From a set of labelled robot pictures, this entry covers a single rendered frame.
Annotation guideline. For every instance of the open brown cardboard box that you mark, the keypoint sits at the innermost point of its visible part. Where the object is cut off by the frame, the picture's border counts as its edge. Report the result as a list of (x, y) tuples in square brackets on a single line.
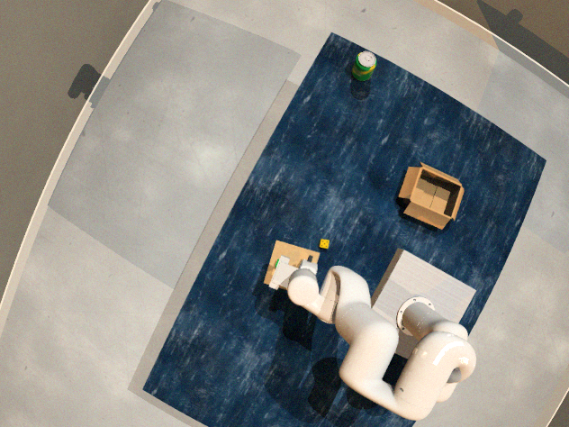
[(434, 189)]

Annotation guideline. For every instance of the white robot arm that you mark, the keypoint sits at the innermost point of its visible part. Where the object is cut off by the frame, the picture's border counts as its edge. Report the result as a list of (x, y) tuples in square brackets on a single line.
[(374, 340)]

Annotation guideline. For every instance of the green drink can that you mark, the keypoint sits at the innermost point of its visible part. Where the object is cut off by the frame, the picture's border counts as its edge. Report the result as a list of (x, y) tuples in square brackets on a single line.
[(364, 66)]

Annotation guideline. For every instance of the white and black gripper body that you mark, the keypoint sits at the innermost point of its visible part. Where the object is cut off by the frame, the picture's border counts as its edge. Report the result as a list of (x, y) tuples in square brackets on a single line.
[(311, 266)]

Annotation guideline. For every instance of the tan square mat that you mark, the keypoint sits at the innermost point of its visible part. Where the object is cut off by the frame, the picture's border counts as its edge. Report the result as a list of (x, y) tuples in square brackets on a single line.
[(295, 253)]

